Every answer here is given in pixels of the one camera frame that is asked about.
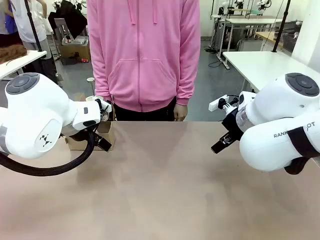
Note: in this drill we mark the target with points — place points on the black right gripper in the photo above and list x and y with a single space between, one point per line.
231 125

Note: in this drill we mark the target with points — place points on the small cardboard box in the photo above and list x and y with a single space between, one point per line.
107 132

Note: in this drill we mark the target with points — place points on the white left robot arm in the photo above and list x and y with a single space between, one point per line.
37 112

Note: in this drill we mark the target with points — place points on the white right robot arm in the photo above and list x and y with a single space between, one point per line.
277 105

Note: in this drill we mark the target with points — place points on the person's right hand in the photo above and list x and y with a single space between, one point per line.
114 111

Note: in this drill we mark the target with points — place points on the person's left hand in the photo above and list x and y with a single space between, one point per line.
180 112

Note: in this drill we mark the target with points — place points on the white power strip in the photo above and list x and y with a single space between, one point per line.
220 103

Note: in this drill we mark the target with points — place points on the round white stool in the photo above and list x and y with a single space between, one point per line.
90 80

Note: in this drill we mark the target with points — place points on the large white table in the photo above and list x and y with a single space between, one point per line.
270 67

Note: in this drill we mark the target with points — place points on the brown cardboard box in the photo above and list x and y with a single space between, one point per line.
75 48

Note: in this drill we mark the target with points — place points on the person in pink hoodie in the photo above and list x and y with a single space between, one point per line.
142 50

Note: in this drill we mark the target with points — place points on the white table with brown fur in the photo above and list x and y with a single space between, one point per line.
17 65

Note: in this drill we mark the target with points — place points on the black mesh basket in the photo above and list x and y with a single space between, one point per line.
290 42

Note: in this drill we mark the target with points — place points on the white workbench with metal legs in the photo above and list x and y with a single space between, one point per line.
250 22

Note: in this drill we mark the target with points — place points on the brown furry cloth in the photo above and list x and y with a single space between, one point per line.
11 53

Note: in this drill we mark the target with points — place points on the black hanging cloth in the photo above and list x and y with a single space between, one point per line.
68 17

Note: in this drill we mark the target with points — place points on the bystander in white shirt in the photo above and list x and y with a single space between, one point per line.
28 22

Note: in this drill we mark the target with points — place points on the bystander in blue shirt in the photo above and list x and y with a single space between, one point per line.
8 17

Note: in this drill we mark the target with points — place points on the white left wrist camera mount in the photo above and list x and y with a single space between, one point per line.
103 107

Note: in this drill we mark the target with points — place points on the black camera stand pole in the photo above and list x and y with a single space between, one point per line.
33 25
281 25

